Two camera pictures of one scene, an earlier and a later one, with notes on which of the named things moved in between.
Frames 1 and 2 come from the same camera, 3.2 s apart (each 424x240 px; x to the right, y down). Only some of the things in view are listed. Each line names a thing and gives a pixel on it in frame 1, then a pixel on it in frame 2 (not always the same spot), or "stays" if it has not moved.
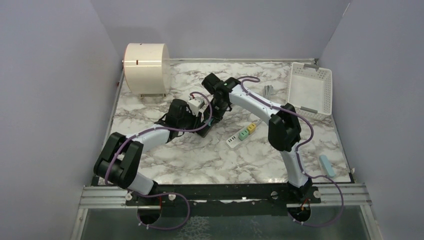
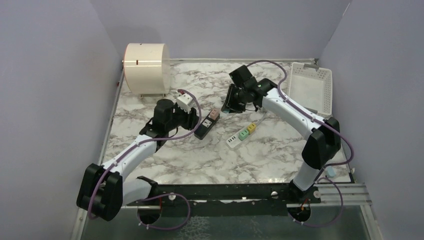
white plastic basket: [310, 91] stays
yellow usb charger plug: [251, 128] stays
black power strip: [204, 131] stays
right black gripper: [213, 113] to [229, 103]
